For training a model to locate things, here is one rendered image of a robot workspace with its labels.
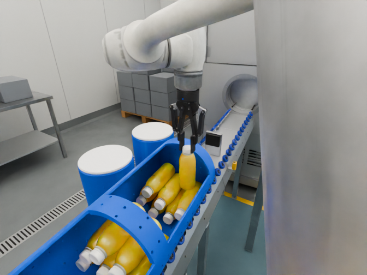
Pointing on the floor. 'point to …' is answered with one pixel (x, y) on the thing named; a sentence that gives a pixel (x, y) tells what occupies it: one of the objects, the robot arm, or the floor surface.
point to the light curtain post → (255, 215)
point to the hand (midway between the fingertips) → (187, 142)
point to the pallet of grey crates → (148, 94)
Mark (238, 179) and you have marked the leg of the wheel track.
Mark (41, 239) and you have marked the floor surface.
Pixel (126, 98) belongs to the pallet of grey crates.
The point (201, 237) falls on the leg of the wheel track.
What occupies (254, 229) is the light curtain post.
